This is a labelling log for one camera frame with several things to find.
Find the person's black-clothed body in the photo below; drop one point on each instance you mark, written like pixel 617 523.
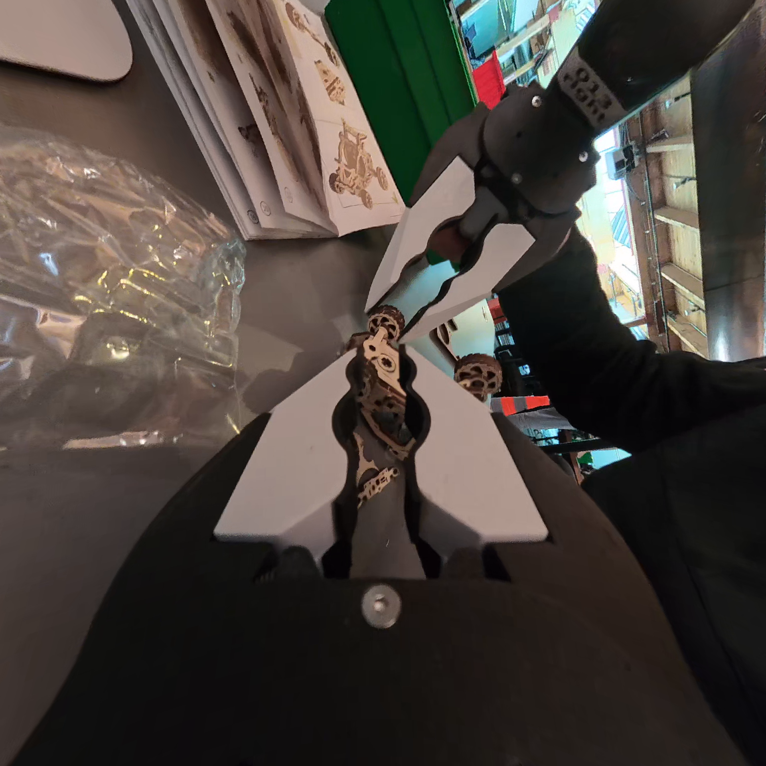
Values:
pixel 688 568

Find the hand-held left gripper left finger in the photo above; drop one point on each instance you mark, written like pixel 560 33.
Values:
pixel 281 479

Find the slotted wooden link bar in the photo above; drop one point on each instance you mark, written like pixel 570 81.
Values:
pixel 377 488

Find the wooden wheel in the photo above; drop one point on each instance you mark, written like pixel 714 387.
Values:
pixel 479 374

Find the clear plastic bag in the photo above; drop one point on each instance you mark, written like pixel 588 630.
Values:
pixel 119 269

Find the person's right forearm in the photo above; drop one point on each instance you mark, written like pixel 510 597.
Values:
pixel 586 347

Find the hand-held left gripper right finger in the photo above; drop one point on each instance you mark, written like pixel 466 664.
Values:
pixel 479 479

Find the orange cloth grey stripes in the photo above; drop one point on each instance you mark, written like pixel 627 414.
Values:
pixel 523 406

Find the branch-shaped plywood scrap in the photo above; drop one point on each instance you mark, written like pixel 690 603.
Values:
pixel 365 464

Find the green plastic bin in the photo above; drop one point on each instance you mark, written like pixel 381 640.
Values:
pixel 407 72

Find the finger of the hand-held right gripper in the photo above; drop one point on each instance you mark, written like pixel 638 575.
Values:
pixel 425 209
pixel 485 269

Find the assembly instruction booklet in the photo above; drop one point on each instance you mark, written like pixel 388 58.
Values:
pixel 269 119

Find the red plastic bin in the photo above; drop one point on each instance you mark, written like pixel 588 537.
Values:
pixel 489 78

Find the person's right hand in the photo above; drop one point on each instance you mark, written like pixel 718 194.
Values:
pixel 449 242

